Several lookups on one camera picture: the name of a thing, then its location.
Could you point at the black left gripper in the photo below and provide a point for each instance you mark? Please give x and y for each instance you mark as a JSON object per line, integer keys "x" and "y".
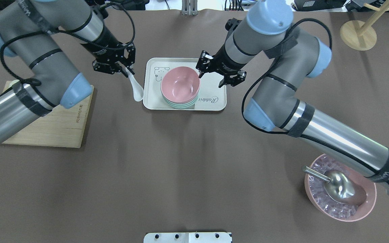
{"x": 104, "y": 46}

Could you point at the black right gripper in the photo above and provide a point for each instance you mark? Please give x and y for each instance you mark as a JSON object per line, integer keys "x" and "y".
{"x": 224, "y": 62}

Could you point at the white ceramic spoon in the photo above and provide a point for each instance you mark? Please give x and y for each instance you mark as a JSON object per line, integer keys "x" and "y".
{"x": 138, "y": 91}

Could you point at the small pink bowl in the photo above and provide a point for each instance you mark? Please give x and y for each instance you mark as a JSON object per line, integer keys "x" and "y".
{"x": 180, "y": 85}

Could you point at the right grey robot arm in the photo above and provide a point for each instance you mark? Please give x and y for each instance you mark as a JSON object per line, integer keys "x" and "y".
{"x": 268, "y": 27}

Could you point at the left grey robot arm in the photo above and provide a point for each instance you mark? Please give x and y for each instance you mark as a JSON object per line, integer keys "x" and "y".
{"x": 45, "y": 76}

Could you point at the middle green bowl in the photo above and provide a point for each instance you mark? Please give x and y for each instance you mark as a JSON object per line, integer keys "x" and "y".
{"x": 168, "y": 101}

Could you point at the green bowl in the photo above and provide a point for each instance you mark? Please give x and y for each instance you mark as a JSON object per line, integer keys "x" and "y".
{"x": 168, "y": 101}
{"x": 181, "y": 106}

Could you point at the bottom green bowl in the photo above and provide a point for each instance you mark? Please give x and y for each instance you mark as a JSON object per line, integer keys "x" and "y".
{"x": 181, "y": 106}

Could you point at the large pink bowl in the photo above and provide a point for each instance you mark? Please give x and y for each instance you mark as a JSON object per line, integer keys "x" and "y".
{"x": 363, "y": 209}

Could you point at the white rabbit tray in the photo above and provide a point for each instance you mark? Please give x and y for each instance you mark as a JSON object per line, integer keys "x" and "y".
{"x": 211, "y": 97}

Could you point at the bamboo cutting board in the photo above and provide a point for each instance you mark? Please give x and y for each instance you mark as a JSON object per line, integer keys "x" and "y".
{"x": 60, "y": 128}

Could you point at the wooden mug tree stand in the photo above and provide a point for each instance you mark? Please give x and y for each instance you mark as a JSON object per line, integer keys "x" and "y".
{"x": 360, "y": 35}

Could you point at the clear ice cubes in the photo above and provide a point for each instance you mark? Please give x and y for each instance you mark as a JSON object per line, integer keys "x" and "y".
{"x": 316, "y": 189}

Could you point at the metal ice scoop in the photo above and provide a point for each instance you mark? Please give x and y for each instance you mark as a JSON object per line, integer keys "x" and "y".
{"x": 339, "y": 187}

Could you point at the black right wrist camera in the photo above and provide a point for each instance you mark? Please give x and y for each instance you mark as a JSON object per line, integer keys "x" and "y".
{"x": 232, "y": 24}

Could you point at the aluminium frame post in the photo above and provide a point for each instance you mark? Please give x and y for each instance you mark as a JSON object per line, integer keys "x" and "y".
{"x": 189, "y": 7}

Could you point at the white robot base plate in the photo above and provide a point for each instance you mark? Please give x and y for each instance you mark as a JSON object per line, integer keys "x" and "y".
{"x": 189, "y": 237}

